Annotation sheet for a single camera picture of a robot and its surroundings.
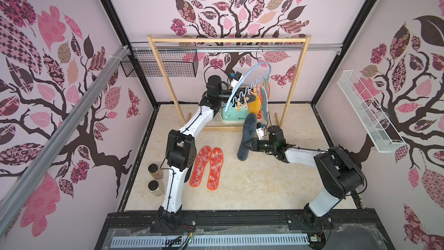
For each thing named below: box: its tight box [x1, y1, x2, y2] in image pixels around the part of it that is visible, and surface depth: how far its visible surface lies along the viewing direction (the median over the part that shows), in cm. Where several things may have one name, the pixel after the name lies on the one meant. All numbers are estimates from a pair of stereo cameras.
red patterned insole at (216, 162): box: [206, 146, 224, 191], surface depth 92 cm
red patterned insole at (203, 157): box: [189, 145, 213, 188], surface depth 92 cm
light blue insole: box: [261, 87, 269, 123], surface depth 89 cm
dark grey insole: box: [237, 112, 258, 161], surface depth 88 cm
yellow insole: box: [248, 91, 262, 115], surface depth 87 cm
